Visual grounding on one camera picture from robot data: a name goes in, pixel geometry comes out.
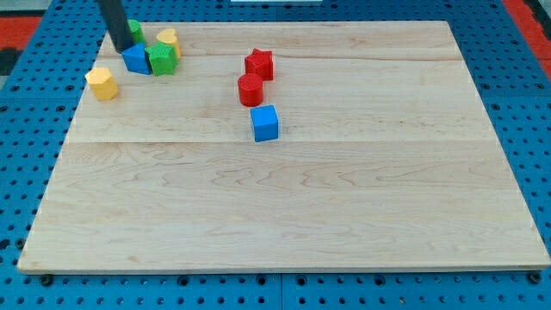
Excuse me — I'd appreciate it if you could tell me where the yellow heart block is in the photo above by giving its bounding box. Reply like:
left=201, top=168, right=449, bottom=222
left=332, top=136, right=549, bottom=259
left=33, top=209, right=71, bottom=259
left=156, top=28, right=182, bottom=59

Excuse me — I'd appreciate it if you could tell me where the blue triangle block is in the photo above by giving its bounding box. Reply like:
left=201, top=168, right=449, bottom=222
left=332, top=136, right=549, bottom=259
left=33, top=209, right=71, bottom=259
left=121, top=42, right=151, bottom=75

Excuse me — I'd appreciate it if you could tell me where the green star block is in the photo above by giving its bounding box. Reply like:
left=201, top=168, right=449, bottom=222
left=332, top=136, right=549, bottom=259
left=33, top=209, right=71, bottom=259
left=145, top=42, right=178, bottom=77

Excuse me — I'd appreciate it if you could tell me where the blue cube block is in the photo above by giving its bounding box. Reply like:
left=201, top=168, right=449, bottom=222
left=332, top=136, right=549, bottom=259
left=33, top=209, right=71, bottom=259
left=250, top=105, right=279, bottom=142

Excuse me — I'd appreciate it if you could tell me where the red cylinder block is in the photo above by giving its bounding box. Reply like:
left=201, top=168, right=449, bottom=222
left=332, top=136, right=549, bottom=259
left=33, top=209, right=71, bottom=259
left=238, top=73, right=263, bottom=108

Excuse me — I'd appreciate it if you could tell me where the light wooden board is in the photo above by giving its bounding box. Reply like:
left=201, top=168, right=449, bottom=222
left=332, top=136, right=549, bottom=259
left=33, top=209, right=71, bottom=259
left=18, top=21, right=550, bottom=275

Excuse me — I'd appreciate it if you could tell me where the red star block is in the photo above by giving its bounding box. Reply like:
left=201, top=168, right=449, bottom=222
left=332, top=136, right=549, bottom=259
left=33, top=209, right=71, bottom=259
left=245, top=48, right=275, bottom=81

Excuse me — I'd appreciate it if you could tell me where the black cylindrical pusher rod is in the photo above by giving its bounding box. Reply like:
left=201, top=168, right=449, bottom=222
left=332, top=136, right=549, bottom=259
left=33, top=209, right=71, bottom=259
left=96, top=0, right=133, bottom=53

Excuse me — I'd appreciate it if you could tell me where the green cylinder block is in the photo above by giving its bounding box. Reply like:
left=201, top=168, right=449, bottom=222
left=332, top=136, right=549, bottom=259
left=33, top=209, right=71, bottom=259
left=127, top=19, right=146, bottom=44

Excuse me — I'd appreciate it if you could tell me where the yellow hexagon block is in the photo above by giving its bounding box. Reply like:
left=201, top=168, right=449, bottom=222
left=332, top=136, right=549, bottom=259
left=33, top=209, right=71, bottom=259
left=84, top=67, right=119, bottom=101

